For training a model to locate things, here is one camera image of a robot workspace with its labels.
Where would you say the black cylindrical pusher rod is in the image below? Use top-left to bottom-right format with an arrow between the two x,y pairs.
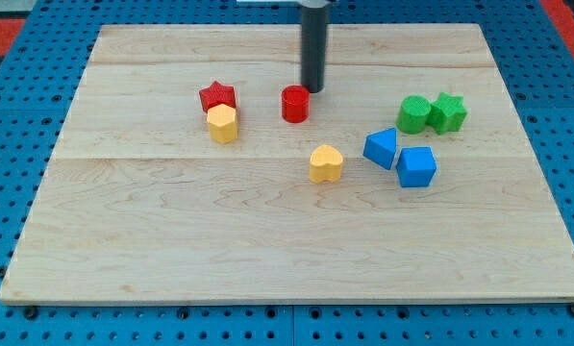
300,4 -> 330,93

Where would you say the silver rod mount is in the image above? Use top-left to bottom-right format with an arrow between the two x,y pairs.
297,0 -> 336,8

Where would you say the red cylinder block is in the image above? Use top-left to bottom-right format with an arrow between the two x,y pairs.
281,85 -> 310,123

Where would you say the red star block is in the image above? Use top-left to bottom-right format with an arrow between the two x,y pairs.
199,81 -> 237,112

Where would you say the yellow hexagon block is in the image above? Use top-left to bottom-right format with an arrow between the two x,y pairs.
207,104 -> 238,144

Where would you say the green star block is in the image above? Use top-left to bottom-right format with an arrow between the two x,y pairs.
426,92 -> 468,135

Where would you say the green cylinder block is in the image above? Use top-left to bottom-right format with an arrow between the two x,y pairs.
396,95 -> 431,135

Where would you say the blue triangle block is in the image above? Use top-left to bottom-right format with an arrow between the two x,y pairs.
362,128 -> 397,170

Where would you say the yellow heart block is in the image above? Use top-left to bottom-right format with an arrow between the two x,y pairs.
309,144 -> 344,183

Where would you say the blue cube block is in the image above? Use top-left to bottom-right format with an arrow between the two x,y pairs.
396,146 -> 437,187

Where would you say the wooden board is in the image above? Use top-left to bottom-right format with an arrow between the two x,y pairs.
0,24 -> 574,307

